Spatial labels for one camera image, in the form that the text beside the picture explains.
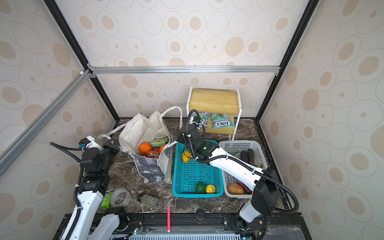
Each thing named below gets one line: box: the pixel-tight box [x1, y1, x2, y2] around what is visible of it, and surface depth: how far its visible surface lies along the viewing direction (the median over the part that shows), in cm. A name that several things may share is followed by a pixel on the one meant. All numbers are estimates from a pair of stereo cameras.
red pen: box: [167, 205, 171, 233], surface depth 76 cm
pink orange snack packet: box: [145, 149, 162, 159], surface depth 90 cm
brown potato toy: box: [227, 183, 245, 195], surface depth 81 cm
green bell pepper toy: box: [195, 181, 207, 194], surface depth 81 cm
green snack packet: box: [150, 136, 170, 148], surface depth 96 cm
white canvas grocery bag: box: [98, 106, 183, 184], surface depth 85 cm
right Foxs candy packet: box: [211, 112, 234, 130], surface depth 96 cm
